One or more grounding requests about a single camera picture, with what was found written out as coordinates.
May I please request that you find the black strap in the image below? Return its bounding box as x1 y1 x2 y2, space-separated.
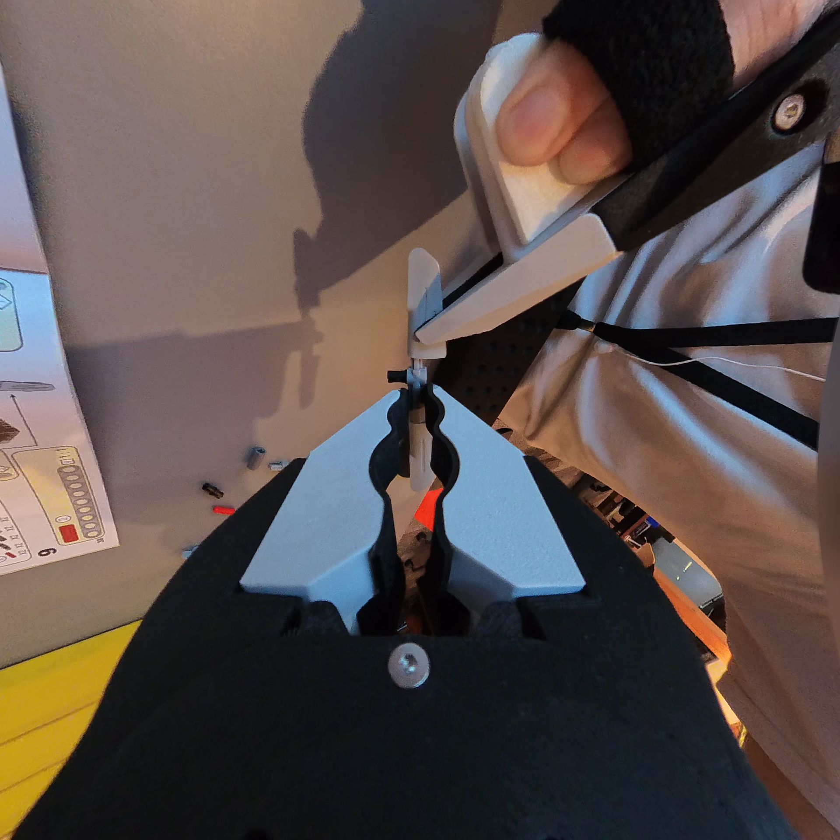
556 310 840 454

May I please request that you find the white thread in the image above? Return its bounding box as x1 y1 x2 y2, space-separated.
610 346 829 383

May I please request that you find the person's right hand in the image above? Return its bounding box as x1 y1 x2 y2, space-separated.
495 0 826 186

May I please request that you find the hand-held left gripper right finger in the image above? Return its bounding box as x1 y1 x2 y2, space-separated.
420 384 587 636

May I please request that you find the black perforated panel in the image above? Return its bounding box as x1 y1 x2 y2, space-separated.
430 308 581 427

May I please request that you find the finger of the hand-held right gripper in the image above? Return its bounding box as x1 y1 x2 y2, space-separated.
415 215 624 347

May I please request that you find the white instruction booklet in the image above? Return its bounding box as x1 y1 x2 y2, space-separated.
0 62 120 577

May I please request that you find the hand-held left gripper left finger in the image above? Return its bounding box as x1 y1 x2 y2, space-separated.
239 388 409 636

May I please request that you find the grey toy rod assembly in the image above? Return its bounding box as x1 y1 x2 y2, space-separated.
387 248 448 492

